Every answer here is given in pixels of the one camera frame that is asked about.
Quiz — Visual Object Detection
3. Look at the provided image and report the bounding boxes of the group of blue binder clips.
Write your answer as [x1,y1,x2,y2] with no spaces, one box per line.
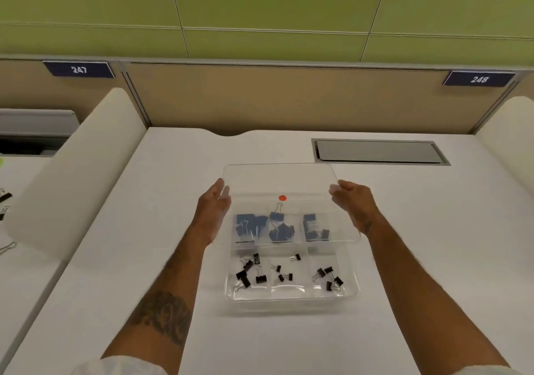
[235,204,331,244]

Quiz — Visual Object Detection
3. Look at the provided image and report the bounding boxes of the grey desk cable hatch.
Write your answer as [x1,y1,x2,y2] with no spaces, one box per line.
[311,138,451,166]

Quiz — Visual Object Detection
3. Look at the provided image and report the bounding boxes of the grey box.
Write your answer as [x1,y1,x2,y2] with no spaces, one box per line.
[0,108,80,157]

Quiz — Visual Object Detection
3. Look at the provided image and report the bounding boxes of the dark blue number sign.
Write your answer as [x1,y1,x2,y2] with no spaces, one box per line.
[43,60,116,79]
[442,70,517,88]

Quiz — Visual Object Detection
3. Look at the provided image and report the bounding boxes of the beige partition panel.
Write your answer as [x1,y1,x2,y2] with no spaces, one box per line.
[0,58,127,113]
[120,60,523,136]

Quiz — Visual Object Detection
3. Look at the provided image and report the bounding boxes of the clear plastic compartment tray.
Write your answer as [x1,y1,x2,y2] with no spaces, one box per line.
[224,194,361,303]

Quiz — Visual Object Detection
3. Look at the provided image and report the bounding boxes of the person's right hand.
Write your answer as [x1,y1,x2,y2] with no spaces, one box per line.
[329,180,383,236]

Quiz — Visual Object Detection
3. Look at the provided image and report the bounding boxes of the person's right forearm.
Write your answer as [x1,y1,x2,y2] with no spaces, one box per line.
[360,216,513,372]

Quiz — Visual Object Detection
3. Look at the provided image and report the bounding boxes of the clear plastic lid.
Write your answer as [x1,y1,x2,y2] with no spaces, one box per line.
[222,163,362,246]

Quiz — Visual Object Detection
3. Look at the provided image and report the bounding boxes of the white left sleeve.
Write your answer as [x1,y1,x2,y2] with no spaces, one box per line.
[72,356,167,375]

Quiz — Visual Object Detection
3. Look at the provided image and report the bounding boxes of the person's left hand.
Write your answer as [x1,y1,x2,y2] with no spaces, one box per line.
[195,178,233,248]

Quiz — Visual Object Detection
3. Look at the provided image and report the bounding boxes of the person's left forearm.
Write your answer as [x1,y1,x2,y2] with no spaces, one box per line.
[100,221,218,362]

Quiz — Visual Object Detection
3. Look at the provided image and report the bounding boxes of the white rounded desk divider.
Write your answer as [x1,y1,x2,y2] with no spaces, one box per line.
[2,87,148,269]
[476,96,534,188]

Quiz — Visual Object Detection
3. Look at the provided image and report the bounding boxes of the group of black binder clips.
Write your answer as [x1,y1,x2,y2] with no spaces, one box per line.
[234,253,345,292]

